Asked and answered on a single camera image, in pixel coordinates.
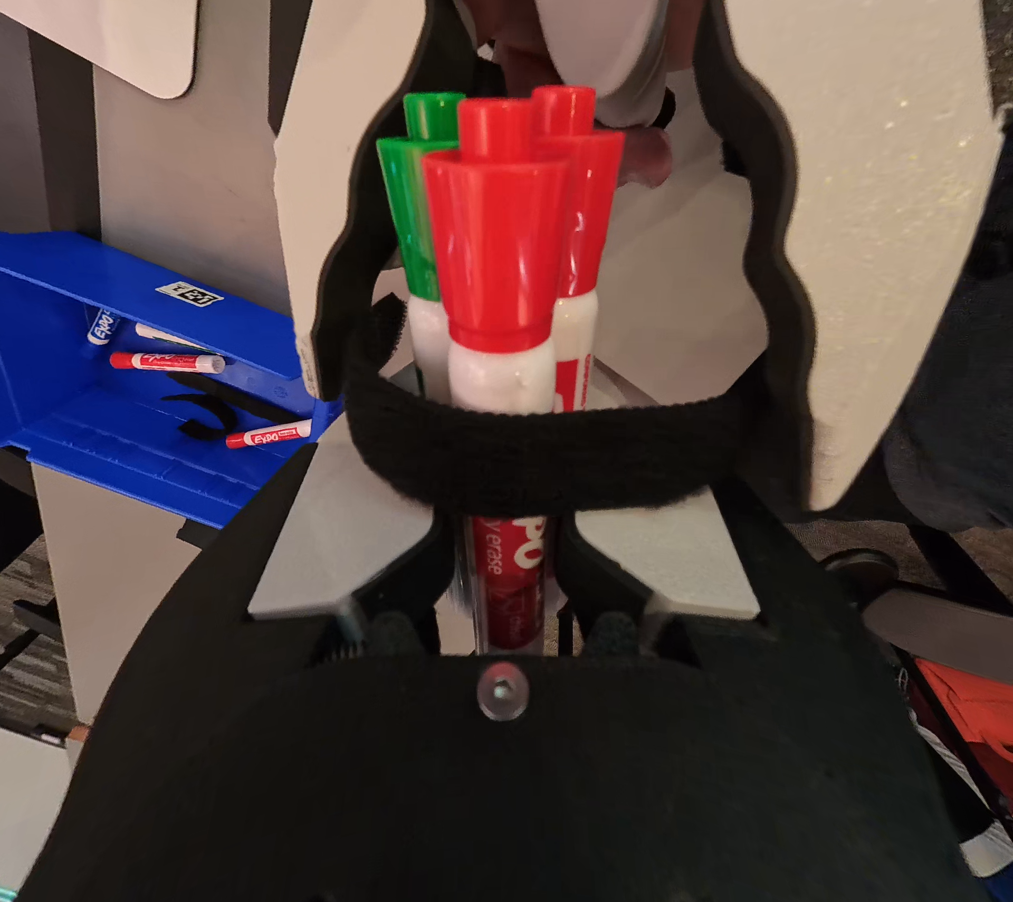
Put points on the black chair caster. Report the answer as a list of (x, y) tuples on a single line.
[(859, 565)]

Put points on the person's right hand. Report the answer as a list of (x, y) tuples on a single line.
[(649, 158)]

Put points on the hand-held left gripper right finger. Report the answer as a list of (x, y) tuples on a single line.
[(680, 554)]

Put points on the green dry erase marker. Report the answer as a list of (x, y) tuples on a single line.
[(411, 205)]

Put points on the orange bag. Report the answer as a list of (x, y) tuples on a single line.
[(973, 712)]

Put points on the grey chair base leg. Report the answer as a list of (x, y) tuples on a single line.
[(950, 629)]

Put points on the white marker with blue label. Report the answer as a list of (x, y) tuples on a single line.
[(101, 328)]

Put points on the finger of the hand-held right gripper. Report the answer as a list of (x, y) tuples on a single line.
[(340, 126), (870, 126)]

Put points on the red dry erase marker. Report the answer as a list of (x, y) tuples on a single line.
[(158, 361), (590, 221), (269, 435), (498, 245)]

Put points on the blue plastic bin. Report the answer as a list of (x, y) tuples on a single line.
[(119, 474)]

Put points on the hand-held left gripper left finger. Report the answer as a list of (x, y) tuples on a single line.
[(316, 538)]

